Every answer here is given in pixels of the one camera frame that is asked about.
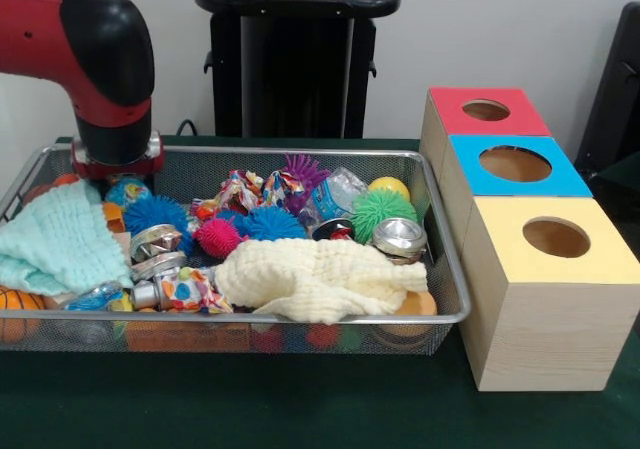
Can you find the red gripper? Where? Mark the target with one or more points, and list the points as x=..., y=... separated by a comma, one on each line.
x=120, y=171

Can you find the blue spiky toy with eyes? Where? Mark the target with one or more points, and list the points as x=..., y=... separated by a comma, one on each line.
x=155, y=214

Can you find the multicolour spiky caterpillar toy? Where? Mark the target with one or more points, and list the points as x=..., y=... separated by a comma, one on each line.
x=217, y=236

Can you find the colourful knotted cloth toy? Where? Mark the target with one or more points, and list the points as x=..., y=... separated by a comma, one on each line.
x=245, y=189

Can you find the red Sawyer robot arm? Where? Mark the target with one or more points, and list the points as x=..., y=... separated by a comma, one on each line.
x=50, y=34

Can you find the shallow mesh bin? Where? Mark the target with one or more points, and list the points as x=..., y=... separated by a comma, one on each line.
x=445, y=269

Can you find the wooden box with three holes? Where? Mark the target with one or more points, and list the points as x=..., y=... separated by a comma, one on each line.
x=550, y=339

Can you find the blue globe print ball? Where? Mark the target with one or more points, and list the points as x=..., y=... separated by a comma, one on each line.
x=127, y=191

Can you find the mint green cloth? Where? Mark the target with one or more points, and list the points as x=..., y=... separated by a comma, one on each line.
x=60, y=239

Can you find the small orange basketball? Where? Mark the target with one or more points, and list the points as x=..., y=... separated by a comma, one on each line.
x=15, y=299

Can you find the purple spiky toy with eyes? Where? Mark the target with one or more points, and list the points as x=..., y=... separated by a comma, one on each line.
x=305, y=169

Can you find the cream yellow cloth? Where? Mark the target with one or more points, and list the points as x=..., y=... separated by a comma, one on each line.
x=320, y=274

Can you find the dark green tablecloth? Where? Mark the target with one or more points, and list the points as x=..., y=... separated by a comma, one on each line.
x=625, y=174
x=250, y=404

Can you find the green spiky ball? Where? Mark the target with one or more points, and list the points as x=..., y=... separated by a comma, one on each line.
x=385, y=214

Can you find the yellow ball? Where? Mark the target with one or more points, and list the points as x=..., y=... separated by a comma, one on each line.
x=390, y=186

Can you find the crushed silver can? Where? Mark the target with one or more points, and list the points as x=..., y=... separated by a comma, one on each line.
x=400, y=239

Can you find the black stand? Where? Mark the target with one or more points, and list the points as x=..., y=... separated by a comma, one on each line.
x=615, y=94

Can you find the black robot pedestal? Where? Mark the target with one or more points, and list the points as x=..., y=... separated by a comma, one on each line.
x=295, y=69

